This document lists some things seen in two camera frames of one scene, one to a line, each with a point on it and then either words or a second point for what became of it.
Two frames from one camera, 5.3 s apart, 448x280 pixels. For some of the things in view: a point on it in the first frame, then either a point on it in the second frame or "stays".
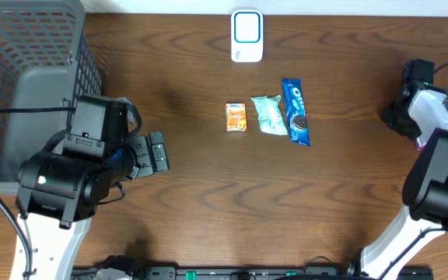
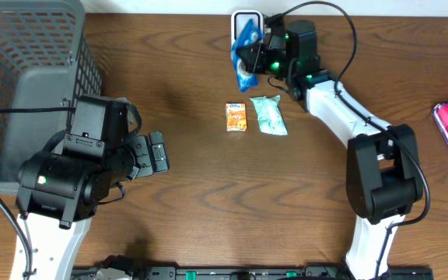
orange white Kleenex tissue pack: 236,117 stays
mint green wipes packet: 269,115 stays
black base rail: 257,273 stays
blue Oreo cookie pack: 296,111 → 250,35
